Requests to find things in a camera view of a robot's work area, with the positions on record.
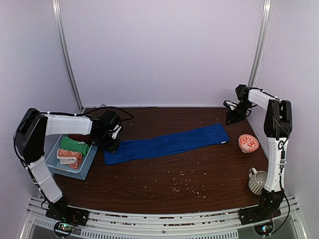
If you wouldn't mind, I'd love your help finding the orange bunny pattern towel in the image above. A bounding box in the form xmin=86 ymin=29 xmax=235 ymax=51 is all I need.
xmin=56 ymin=148 xmax=83 ymax=170

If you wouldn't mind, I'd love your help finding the green rolled towel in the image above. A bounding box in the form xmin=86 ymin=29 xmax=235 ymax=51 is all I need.
xmin=60 ymin=137 xmax=90 ymax=156

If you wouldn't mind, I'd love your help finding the aluminium frame post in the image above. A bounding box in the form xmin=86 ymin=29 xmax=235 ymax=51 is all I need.
xmin=248 ymin=0 xmax=273 ymax=87
xmin=52 ymin=0 xmax=83 ymax=111

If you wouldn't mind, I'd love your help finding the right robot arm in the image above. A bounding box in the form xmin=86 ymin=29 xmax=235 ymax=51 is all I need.
xmin=224 ymin=84 xmax=293 ymax=220

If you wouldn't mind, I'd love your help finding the orange white patterned bowl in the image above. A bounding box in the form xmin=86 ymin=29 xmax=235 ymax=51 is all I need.
xmin=238 ymin=134 xmax=259 ymax=153

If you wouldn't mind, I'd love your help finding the left aluminium frame post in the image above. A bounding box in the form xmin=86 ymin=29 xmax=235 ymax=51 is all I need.
xmin=52 ymin=0 xmax=83 ymax=111

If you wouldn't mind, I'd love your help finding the blue towel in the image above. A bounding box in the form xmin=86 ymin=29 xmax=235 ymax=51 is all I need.
xmin=103 ymin=123 xmax=230 ymax=165

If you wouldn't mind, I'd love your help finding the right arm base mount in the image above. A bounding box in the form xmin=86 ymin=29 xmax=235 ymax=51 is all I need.
xmin=238 ymin=206 xmax=281 ymax=237

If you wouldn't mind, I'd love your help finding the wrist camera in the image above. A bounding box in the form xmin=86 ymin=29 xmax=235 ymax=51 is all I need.
xmin=223 ymin=100 xmax=238 ymax=111
xmin=110 ymin=124 xmax=123 ymax=139

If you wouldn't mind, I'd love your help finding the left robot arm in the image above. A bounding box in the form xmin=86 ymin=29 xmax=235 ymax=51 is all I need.
xmin=13 ymin=108 xmax=122 ymax=221

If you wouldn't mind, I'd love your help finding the front aluminium rail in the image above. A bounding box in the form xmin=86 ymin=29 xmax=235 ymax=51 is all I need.
xmin=24 ymin=196 xmax=300 ymax=239

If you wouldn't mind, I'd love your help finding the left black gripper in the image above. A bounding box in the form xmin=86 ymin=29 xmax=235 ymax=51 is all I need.
xmin=95 ymin=130 xmax=121 ymax=153

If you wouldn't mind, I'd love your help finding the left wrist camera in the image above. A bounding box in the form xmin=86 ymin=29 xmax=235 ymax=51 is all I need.
xmin=110 ymin=124 xmax=123 ymax=139

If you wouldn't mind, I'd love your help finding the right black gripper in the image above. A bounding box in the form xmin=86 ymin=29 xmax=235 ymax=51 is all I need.
xmin=226 ymin=100 xmax=252 ymax=124

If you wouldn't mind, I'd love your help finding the grey striped mug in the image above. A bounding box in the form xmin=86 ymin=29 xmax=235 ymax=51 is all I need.
xmin=248 ymin=167 xmax=268 ymax=196

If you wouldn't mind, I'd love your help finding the light blue plastic basket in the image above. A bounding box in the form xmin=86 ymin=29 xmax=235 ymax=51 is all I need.
xmin=45 ymin=135 xmax=98 ymax=180

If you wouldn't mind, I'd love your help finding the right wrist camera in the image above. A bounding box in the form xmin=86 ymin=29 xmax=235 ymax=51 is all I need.
xmin=223 ymin=100 xmax=238 ymax=111

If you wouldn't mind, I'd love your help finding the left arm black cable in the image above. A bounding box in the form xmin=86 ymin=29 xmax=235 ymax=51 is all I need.
xmin=74 ymin=106 xmax=134 ymax=122

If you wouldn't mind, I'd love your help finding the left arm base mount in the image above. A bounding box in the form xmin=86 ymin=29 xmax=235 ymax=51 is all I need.
xmin=45 ymin=207 xmax=89 ymax=238

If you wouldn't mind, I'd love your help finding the right aluminium frame post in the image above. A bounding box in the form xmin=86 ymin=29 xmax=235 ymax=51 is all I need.
xmin=248 ymin=0 xmax=273 ymax=87

